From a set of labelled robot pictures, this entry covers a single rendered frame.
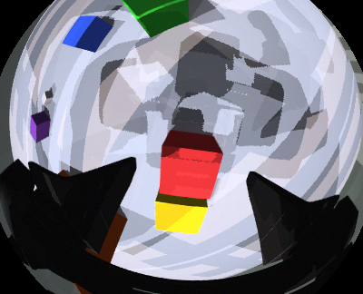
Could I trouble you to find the purple cube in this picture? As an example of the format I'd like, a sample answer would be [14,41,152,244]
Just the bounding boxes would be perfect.
[30,111,51,142]

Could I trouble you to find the blue block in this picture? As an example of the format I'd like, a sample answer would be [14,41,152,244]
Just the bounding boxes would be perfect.
[62,15,113,53]

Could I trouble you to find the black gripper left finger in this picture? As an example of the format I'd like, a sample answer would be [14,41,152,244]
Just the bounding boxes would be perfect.
[28,157,137,255]

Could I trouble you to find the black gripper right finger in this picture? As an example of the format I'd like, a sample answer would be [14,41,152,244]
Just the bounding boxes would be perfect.
[246,171,340,266]

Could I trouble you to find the yellow block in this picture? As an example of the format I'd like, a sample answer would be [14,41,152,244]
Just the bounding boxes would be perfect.
[155,190,208,234]

